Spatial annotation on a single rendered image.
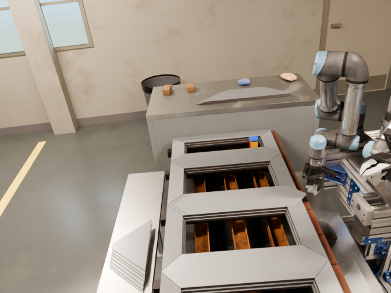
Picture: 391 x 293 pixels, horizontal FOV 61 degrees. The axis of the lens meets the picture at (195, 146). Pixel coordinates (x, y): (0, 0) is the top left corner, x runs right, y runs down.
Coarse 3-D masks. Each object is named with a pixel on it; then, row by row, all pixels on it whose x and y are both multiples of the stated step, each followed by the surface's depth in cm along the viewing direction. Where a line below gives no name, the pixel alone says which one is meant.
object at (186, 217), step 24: (192, 144) 245; (216, 144) 244; (192, 168) 216; (216, 168) 216; (240, 168) 215; (192, 216) 178; (216, 216) 178; (240, 216) 177; (288, 216) 172; (192, 288) 140; (216, 288) 139; (240, 288) 139; (264, 288) 139; (288, 288) 139; (312, 288) 137
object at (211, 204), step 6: (204, 192) 193; (210, 192) 192; (216, 192) 192; (204, 198) 188; (210, 198) 188; (216, 198) 187; (204, 204) 184; (210, 204) 183; (216, 204) 183; (210, 210) 179; (216, 210) 178
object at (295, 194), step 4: (288, 188) 188; (292, 188) 188; (292, 192) 185; (296, 192) 185; (300, 192) 185; (292, 196) 182; (296, 196) 182; (300, 196) 182; (296, 200) 179; (300, 200) 179; (296, 204) 177
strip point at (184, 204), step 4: (188, 196) 191; (180, 200) 189; (184, 200) 188; (188, 200) 188; (176, 204) 186; (180, 204) 186; (184, 204) 185; (188, 204) 185; (180, 208) 183; (184, 208) 182; (188, 208) 182; (188, 212) 179
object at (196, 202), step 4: (200, 192) 193; (192, 196) 190; (196, 196) 190; (200, 196) 190; (192, 200) 188; (196, 200) 187; (200, 200) 187; (192, 204) 185; (196, 204) 184; (200, 204) 184; (192, 208) 182; (196, 208) 182; (200, 208) 181; (192, 212) 179; (196, 212) 179; (200, 212) 178; (204, 212) 178
